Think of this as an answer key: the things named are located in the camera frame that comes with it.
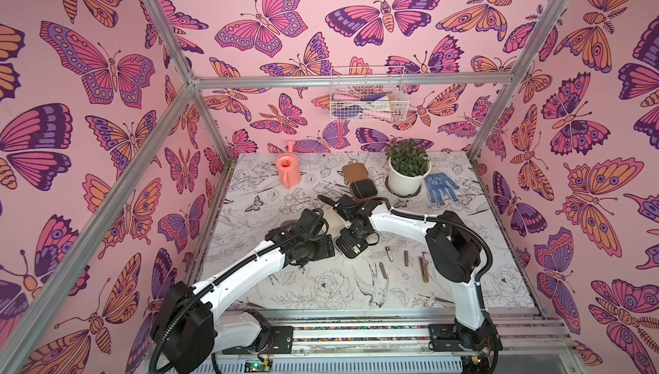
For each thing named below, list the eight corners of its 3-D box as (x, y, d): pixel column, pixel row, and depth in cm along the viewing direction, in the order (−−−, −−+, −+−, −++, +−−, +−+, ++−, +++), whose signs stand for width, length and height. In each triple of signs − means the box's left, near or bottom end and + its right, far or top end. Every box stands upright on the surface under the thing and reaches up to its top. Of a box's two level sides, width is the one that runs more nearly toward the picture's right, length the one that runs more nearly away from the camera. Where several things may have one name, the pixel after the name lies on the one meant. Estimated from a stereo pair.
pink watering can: (278, 190, 110) (272, 174, 101) (283, 157, 122) (279, 140, 114) (299, 190, 110) (296, 174, 101) (303, 157, 122) (300, 140, 114)
